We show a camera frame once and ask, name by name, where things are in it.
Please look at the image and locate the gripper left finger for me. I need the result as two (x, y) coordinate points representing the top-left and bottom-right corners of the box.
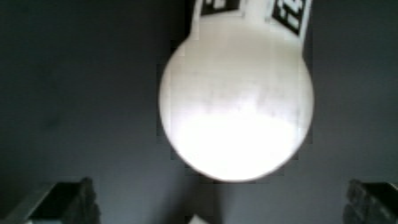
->
(0, 177), (100, 224)

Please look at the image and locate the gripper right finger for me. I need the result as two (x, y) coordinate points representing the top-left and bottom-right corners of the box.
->
(343, 180), (398, 224)

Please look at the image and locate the white lamp bulb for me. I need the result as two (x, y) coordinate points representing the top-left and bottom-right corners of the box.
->
(160, 0), (315, 182)

